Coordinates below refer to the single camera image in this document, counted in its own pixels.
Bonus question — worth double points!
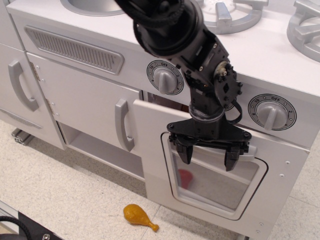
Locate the yellow toy chicken drumstick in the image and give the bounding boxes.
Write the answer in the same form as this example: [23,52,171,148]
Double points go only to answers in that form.
[123,204,160,232]

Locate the black braided cable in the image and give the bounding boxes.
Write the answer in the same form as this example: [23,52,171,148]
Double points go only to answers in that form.
[0,216,28,236]

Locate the grey far left handle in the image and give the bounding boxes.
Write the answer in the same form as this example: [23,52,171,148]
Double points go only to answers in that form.
[7,60,39,112]

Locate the grey right stove knob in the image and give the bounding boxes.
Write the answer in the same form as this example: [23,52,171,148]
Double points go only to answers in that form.
[248,93,297,131]

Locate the aluminium frame rail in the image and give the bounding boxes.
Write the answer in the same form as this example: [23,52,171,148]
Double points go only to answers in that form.
[11,128,34,146]

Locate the grey burner grate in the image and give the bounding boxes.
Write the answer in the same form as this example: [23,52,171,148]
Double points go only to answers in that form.
[286,0,320,62]
[197,0,269,35]

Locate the grey oven door handle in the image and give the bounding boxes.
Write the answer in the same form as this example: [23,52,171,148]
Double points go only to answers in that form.
[193,145,258,162]

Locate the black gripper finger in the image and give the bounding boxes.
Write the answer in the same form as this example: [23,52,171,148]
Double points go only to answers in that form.
[176,141,193,165]
[224,147,240,172]

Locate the grey left burner grate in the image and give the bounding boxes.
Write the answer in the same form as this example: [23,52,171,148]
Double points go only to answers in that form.
[197,0,269,35]

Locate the grey right burner grate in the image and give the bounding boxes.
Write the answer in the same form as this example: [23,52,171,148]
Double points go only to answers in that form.
[286,0,320,62]

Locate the red white toy sushi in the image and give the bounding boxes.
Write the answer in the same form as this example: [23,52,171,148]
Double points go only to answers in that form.
[178,169,194,190]

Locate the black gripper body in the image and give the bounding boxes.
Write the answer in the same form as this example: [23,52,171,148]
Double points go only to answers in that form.
[167,117,251,153]

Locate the white cabinet door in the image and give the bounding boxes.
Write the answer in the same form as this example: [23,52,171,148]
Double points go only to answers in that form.
[27,53,142,152]

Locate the white oven door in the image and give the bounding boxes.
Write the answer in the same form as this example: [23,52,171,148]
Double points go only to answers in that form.
[133,100,309,240]

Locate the grey vent panel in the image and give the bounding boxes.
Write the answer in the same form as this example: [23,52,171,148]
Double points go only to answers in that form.
[24,26,125,75]

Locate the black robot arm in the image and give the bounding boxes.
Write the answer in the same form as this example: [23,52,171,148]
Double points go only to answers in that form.
[117,0,252,171]

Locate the grey stove knob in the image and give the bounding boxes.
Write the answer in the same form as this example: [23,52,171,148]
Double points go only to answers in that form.
[248,93,297,131]
[146,60,184,95]

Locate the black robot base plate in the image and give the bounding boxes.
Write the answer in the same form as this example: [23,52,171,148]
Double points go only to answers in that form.
[17,212,63,240]

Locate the white toy kitchen unit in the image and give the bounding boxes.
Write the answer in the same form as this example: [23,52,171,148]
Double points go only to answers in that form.
[0,0,320,240]

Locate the grey left stove knob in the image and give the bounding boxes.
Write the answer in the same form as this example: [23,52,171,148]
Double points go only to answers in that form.
[146,60,184,95]

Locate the silver sink basin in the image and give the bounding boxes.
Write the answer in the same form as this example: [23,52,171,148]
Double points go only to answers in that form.
[60,0,124,17]

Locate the grey cabinet door handle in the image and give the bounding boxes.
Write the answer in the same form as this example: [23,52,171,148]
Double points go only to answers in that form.
[114,98,135,152]

